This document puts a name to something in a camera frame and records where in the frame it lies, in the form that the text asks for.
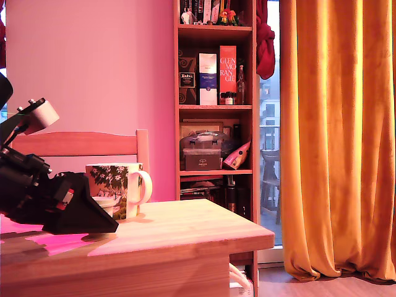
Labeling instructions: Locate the blue plastic bag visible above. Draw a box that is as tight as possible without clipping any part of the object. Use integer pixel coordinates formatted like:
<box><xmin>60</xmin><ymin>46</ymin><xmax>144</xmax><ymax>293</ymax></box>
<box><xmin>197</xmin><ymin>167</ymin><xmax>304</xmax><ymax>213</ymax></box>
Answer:
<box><xmin>220</xmin><ymin>138</ymin><xmax>243</xmax><ymax>158</ymax></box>

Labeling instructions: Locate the orange velvet curtain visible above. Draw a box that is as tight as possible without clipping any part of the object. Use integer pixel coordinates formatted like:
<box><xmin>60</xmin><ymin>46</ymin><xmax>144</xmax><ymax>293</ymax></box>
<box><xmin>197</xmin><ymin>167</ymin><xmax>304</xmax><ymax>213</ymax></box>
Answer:
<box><xmin>279</xmin><ymin>0</ymin><xmax>396</xmax><ymax>283</ymax></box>

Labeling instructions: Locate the white cable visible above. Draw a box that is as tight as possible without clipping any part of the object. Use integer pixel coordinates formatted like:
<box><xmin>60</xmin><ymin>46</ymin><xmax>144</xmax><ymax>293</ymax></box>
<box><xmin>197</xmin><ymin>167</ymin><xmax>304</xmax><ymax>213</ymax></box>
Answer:
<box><xmin>228</xmin><ymin>262</ymin><xmax>253</xmax><ymax>290</ymax></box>

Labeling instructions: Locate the pale coffee capsule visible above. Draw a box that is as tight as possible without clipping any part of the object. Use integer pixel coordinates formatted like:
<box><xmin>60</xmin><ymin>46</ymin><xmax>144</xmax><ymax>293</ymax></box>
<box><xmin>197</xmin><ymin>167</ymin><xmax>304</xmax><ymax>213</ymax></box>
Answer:
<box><xmin>92</xmin><ymin>196</ymin><xmax>115</xmax><ymax>218</ymax></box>

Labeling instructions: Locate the flat red book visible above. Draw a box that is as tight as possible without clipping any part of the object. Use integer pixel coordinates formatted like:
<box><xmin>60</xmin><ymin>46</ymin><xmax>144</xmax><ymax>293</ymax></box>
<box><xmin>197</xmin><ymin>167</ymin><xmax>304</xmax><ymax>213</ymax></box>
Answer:
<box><xmin>179</xmin><ymin>175</ymin><xmax>223</xmax><ymax>183</ymax></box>

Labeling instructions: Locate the clear glass bottle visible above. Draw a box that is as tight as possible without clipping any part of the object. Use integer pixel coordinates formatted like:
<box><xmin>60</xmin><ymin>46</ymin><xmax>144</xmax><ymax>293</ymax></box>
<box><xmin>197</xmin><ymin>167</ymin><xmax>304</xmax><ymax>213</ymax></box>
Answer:
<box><xmin>236</xmin><ymin>64</ymin><xmax>247</xmax><ymax>105</ymax></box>

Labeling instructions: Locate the red knotted curtain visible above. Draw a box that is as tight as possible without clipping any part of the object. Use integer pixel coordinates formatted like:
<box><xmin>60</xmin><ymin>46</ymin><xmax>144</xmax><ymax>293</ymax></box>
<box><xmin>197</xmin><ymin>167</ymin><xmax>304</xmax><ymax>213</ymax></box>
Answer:
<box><xmin>255</xmin><ymin>0</ymin><xmax>276</xmax><ymax>80</ymax></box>

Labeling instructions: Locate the white figurine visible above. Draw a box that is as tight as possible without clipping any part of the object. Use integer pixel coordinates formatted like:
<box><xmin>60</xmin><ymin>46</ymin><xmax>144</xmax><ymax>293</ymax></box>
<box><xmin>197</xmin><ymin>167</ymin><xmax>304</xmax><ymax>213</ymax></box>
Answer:
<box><xmin>180</xmin><ymin>7</ymin><xmax>196</xmax><ymax>25</ymax></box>

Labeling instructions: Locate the wooden picture frame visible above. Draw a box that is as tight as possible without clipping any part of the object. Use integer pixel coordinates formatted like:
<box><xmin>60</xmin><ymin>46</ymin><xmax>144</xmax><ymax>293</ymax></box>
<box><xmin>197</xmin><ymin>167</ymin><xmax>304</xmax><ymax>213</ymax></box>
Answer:
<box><xmin>179</xmin><ymin>121</ymin><xmax>223</xmax><ymax>137</ymax></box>

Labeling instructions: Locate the wooden chair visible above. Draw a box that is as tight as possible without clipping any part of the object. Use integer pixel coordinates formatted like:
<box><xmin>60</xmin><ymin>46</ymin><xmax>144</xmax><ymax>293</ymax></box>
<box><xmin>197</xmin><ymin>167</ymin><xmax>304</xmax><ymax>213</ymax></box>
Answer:
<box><xmin>8</xmin><ymin>129</ymin><xmax>150</xmax><ymax>174</ymax></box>

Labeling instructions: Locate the dark box with spirals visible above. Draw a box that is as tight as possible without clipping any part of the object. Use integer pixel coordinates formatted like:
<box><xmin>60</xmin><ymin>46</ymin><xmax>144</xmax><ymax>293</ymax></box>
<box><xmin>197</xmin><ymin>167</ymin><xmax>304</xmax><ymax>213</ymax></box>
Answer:
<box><xmin>178</xmin><ymin>49</ymin><xmax>197</xmax><ymax>105</ymax></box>

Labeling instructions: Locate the illustrated white ceramic mug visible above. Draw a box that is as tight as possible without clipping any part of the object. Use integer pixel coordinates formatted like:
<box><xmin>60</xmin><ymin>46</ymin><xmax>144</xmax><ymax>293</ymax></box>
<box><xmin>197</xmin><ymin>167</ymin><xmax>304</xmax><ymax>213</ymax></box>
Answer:
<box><xmin>85</xmin><ymin>163</ymin><xmax>153</xmax><ymax>221</ymax></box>

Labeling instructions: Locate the dark gift box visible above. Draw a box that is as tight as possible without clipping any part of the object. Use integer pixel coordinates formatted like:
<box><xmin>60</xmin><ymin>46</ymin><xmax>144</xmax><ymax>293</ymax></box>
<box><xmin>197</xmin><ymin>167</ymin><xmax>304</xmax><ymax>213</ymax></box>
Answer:
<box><xmin>184</xmin><ymin>153</ymin><xmax>222</xmax><ymax>172</ymax></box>

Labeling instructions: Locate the tall red whisky box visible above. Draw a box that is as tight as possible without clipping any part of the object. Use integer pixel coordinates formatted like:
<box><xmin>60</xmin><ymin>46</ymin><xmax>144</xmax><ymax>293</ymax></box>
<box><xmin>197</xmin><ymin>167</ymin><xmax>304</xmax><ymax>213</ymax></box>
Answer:
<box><xmin>219</xmin><ymin>45</ymin><xmax>237</xmax><ymax>105</ymax></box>

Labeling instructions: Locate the grey clear plastic case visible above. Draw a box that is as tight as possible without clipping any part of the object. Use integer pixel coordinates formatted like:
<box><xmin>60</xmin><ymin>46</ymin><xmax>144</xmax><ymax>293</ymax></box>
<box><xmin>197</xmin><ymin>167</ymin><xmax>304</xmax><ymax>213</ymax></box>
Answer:
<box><xmin>179</xmin><ymin>130</ymin><xmax>231</xmax><ymax>155</ymax></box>

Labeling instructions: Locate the tall wooden bookshelf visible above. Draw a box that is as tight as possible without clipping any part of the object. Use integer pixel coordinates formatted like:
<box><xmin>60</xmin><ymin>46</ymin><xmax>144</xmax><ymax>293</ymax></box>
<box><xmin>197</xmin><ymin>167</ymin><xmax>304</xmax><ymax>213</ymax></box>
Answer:
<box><xmin>173</xmin><ymin>0</ymin><xmax>260</xmax><ymax>297</ymax></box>

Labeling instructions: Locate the colourful mushroom figurine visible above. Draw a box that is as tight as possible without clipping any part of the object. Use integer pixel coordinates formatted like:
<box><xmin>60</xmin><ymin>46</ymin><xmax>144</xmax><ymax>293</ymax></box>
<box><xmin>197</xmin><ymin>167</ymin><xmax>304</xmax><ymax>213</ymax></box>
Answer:
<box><xmin>215</xmin><ymin>8</ymin><xmax>240</xmax><ymax>27</ymax></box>

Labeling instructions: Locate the white and blue box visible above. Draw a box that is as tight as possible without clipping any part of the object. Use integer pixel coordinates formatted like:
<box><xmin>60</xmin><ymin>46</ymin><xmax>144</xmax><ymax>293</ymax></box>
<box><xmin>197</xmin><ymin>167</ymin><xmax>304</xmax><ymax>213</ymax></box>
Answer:
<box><xmin>198</xmin><ymin>53</ymin><xmax>218</xmax><ymax>106</ymax></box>

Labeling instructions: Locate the white book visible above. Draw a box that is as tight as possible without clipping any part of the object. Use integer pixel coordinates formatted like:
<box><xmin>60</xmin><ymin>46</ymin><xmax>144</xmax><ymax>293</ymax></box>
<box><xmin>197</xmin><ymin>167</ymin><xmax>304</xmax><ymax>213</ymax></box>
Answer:
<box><xmin>202</xmin><ymin>0</ymin><xmax>212</xmax><ymax>24</ymax></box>

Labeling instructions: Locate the dark tube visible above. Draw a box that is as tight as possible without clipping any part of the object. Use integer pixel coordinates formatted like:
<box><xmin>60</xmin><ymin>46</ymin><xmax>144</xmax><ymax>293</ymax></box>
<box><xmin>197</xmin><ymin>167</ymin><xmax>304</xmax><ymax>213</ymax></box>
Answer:
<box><xmin>236</xmin><ymin>186</ymin><xmax>249</xmax><ymax>217</ymax></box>

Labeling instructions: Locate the grey balcony stool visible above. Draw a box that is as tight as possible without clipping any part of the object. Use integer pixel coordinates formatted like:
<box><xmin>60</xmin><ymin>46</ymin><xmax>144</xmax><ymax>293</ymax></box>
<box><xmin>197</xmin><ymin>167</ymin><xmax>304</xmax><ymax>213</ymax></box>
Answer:
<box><xmin>260</xmin><ymin>149</ymin><xmax>282</xmax><ymax>225</ymax></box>

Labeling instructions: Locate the black cylinder tube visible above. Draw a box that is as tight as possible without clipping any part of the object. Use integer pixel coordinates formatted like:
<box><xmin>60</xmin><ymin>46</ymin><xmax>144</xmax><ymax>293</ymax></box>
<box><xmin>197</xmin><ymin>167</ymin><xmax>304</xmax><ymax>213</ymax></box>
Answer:
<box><xmin>225</xmin><ymin>174</ymin><xmax>238</xmax><ymax>213</ymax></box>

